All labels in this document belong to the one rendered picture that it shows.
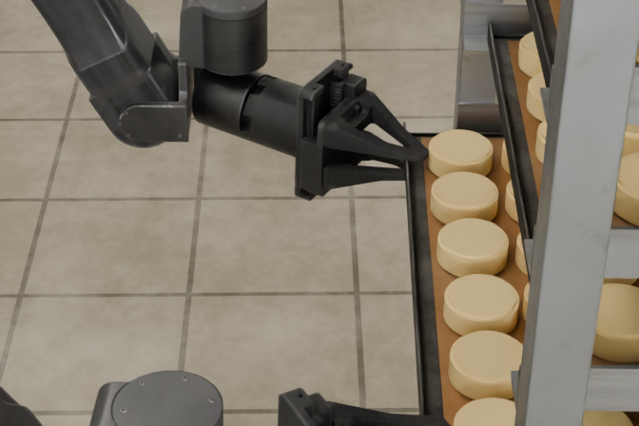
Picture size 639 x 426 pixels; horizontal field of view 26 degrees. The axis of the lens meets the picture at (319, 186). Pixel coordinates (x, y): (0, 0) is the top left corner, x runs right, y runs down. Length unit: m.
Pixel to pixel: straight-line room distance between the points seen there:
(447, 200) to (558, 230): 0.38
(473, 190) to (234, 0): 0.24
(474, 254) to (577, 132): 0.36
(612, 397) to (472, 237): 0.26
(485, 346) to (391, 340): 1.50
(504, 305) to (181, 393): 0.28
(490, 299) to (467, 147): 0.19
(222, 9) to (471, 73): 0.21
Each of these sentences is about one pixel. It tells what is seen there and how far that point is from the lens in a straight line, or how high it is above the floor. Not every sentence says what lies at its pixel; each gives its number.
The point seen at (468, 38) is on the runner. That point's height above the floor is 1.04.
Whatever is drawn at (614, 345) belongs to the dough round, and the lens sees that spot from 0.78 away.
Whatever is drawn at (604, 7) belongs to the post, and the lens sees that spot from 0.59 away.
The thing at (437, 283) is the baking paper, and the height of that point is 0.95.
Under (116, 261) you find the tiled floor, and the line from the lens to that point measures 2.58.
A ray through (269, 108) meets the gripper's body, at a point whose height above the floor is 0.98.
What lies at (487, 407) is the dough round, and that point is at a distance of 0.85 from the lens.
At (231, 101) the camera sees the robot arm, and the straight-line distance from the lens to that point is 1.13.
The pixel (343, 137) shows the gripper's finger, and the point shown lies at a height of 0.98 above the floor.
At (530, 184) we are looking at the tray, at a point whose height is 1.04.
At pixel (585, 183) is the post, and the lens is 0.63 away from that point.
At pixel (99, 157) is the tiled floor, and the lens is 2.88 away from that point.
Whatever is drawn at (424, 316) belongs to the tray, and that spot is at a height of 0.95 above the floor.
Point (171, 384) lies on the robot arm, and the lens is 0.74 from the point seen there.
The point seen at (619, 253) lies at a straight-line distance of 0.70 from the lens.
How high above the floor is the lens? 1.55
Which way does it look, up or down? 34 degrees down
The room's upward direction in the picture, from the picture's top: straight up
